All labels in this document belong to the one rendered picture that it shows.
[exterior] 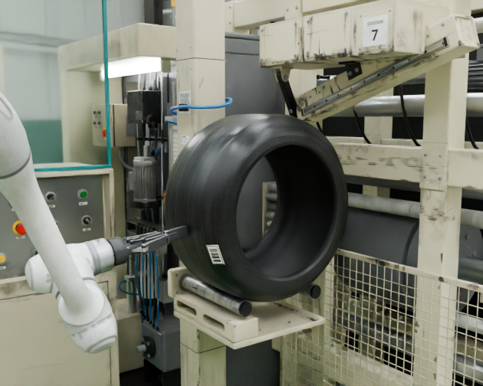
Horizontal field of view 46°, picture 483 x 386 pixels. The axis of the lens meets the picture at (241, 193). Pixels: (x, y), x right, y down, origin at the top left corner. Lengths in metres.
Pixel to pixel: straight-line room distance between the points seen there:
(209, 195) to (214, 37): 0.66
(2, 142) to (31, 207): 0.22
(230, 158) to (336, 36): 0.52
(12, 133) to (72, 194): 1.18
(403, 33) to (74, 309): 1.12
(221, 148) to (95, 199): 0.76
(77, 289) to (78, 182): 0.95
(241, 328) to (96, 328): 0.51
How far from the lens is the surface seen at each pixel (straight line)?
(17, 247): 2.16
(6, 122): 1.02
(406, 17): 1.72
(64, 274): 1.27
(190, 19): 2.00
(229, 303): 1.74
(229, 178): 1.56
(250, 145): 1.60
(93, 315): 1.36
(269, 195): 2.28
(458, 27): 1.73
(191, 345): 2.16
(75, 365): 2.30
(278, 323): 1.88
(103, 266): 1.51
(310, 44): 1.90
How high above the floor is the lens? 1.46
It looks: 8 degrees down
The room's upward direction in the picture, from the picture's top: straight up
